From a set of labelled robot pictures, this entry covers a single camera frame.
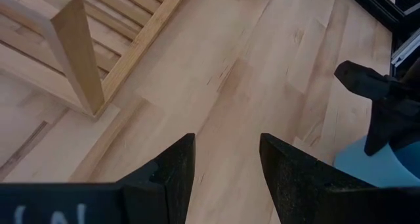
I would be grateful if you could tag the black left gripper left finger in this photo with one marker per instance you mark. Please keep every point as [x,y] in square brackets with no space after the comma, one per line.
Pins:
[164,191]

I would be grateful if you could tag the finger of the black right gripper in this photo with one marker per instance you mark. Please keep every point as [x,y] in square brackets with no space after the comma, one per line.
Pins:
[361,79]
[387,125]

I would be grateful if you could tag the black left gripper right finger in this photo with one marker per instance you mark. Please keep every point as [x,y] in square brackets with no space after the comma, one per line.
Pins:
[311,191]

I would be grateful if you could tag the faceted blue mug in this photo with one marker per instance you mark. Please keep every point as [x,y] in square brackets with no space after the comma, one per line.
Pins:
[367,171]

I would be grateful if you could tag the silver aluminium profile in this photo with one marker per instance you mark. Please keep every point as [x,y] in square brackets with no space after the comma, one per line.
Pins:
[405,49]

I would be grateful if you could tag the slatted wooden rack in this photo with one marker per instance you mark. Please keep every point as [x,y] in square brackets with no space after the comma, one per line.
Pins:
[75,53]

